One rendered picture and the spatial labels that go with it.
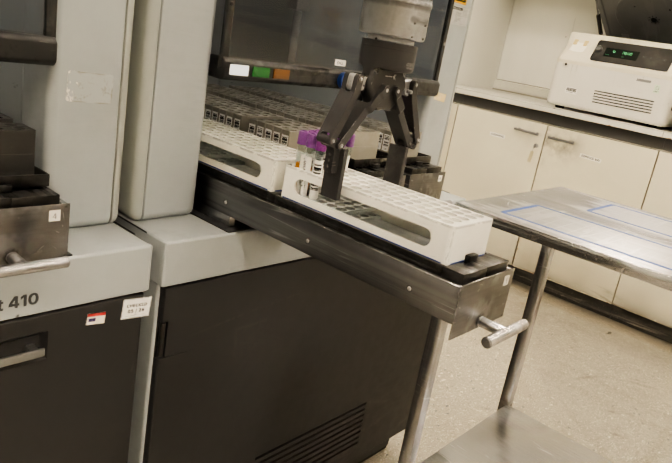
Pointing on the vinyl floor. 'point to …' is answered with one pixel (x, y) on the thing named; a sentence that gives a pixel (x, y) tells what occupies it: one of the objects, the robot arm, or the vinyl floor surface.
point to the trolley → (515, 426)
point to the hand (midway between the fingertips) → (363, 186)
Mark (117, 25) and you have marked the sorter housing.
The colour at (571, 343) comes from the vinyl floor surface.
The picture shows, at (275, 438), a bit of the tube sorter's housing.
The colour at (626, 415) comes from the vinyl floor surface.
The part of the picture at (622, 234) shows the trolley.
